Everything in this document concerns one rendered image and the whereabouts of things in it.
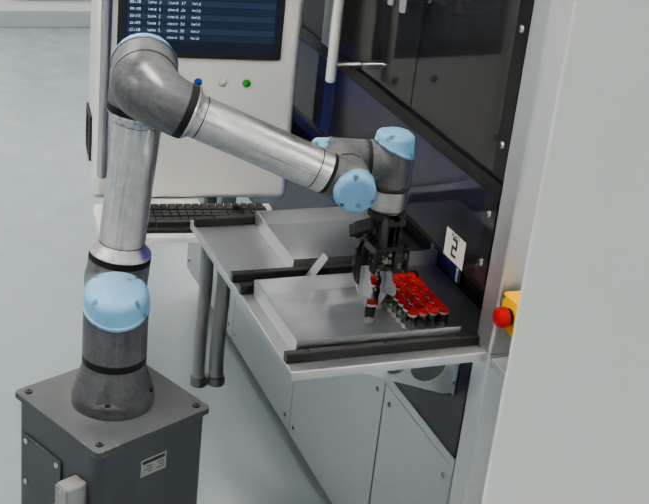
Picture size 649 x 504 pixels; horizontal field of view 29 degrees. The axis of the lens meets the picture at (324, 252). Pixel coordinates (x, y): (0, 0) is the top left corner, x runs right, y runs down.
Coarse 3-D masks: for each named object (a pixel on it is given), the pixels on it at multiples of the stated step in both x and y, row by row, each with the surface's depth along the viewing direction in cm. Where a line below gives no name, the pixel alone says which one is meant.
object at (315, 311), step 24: (264, 288) 255; (288, 288) 257; (312, 288) 259; (336, 288) 261; (288, 312) 249; (312, 312) 250; (336, 312) 251; (360, 312) 252; (384, 312) 254; (288, 336) 236; (312, 336) 241; (336, 336) 235; (360, 336) 237; (384, 336) 239; (408, 336) 241; (432, 336) 243
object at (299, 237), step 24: (264, 216) 287; (288, 216) 289; (312, 216) 292; (336, 216) 294; (360, 216) 296; (288, 240) 281; (312, 240) 282; (336, 240) 284; (408, 240) 288; (288, 264) 268; (312, 264) 267; (408, 264) 276
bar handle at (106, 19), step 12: (108, 0) 286; (108, 12) 287; (108, 24) 288; (108, 36) 289; (108, 48) 290; (108, 60) 292; (108, 72) 293; (108, 84) 294; (108, 120) 298; (108, 132) 300
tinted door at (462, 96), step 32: (448, 0) 250; (480, 0) 238; (512, 0) 227; (448, 32) 251; (480, 32) 239; (512, 32) 228; (448, 64) 252; (480, 64) 240; (416, 96) 266; (448, 96) 253; (480, 96) 240; (448, 128) 254; (480, 128) 241; (480, 160) 242
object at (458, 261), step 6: (450, 234) 253; (456, 234) 251; (450, 240) 253; (462, 240) 248; (444, 246) 256; (450, 246) 253; (462, 246) 249; (444, 252) 256; (450, 252) 254; (456, 252) 251; (462, 252) 249; (450, 258) 254; (456, 258) 251; (462, 258) 249; (456, 264) 252; (462, 264) 249
